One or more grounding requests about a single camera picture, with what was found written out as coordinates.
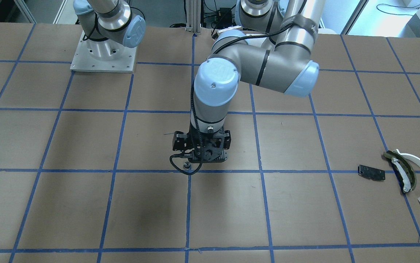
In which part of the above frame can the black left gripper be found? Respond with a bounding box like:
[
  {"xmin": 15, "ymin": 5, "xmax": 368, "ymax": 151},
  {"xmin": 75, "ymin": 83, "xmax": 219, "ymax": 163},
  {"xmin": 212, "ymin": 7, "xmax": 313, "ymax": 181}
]
[{"xmin": 188, "ymin": 125, "xmax": 232, "ymax": 163}]

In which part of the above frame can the small black bearing gear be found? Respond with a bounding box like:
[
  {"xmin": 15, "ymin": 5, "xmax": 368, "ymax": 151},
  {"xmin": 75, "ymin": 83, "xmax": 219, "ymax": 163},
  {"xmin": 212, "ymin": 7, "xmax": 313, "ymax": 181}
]
[{"xmin": 183, "ymin": 162, "xmax": 192, "ymax": 170}]

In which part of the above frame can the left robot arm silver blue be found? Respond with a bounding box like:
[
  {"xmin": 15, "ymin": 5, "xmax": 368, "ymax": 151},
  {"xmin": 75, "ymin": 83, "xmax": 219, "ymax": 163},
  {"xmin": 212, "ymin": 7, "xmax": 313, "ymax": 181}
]
[{"xmin": 173, "ymin": 0, "xmax": 325, "ymax": 163}]

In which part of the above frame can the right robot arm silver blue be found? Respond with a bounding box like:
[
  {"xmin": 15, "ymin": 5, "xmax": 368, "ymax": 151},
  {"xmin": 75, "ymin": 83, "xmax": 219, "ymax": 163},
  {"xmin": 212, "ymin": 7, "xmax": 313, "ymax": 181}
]
[{"xmin": 73, "ymin": 0, "xmax": 146, "ymax": 48}]

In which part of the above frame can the olive grey brake shoe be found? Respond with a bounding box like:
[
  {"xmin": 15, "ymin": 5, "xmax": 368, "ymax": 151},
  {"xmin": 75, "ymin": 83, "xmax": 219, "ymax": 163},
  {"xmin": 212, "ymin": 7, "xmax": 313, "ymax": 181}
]
[{"xmin": 383, "ymin": 150, "xmax": 417, "ymax": 194}]

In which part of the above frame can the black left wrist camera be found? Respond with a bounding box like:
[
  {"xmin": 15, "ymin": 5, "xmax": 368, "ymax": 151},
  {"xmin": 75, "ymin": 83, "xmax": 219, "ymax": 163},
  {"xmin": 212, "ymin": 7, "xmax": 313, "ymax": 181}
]
[{"xmin": 172, "ymin": 130, "xmax": 188, "ymax": 151}]

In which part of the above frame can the aluminium frame post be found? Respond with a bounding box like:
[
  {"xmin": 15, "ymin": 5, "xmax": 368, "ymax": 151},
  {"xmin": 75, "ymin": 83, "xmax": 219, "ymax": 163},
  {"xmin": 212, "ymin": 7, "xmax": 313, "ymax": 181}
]
[{"xmin": 184, "ymin": 0, "xmax": 203, "ymax": 35}]

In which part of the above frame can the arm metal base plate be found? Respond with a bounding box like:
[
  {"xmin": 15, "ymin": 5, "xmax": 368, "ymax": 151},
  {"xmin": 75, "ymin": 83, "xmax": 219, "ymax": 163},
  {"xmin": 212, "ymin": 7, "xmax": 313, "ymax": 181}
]
[{"xmin": 70, "ymin": 32, "xmax": 137, "ymax": 73}]

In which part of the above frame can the black flat bracket plate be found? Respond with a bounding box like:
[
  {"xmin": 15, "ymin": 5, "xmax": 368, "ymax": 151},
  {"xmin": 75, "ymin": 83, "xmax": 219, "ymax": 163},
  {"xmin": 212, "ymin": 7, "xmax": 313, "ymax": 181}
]
[{"xmin": 358, "ymin": 165, "xmax": 385, "ymax": 181}]

